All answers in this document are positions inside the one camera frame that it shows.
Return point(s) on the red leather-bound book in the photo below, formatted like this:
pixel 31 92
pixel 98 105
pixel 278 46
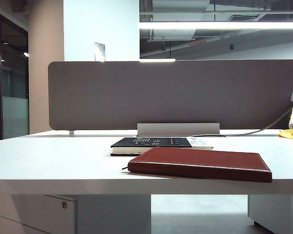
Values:
pixel 197 158

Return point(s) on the black hardcover book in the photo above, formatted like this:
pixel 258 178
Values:
pixel 136 143

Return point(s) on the grey fabric desk divider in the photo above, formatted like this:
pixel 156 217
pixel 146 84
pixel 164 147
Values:
pixel 161 97

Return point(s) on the short ceiling light strip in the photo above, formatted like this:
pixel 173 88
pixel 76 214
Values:
pixel 156 60

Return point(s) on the red ceiling sign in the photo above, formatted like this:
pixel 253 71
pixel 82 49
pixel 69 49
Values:
pixel 197 43

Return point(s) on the long ceiling light strip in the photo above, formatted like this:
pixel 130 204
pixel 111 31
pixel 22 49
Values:
pixel 210 25

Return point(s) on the round cabinet lock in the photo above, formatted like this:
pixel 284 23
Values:
pixel 64 205

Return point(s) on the glass office partition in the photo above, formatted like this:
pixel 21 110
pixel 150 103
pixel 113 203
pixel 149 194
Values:
pixel 14 97

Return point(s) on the ceiling air vent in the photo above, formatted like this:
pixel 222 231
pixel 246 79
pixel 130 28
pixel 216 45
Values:
pixel 245 17

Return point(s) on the yellow cloth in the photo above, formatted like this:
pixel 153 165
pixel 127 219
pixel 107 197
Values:
pixel 290 133

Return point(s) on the white drawer cabinet with lock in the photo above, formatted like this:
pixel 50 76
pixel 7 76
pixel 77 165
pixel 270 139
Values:
pixel 39 214

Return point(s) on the white cabinet on casters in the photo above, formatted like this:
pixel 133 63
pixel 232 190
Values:
pixel 278 209

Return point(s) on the silver wall plate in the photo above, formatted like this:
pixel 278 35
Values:
pixel 99 51

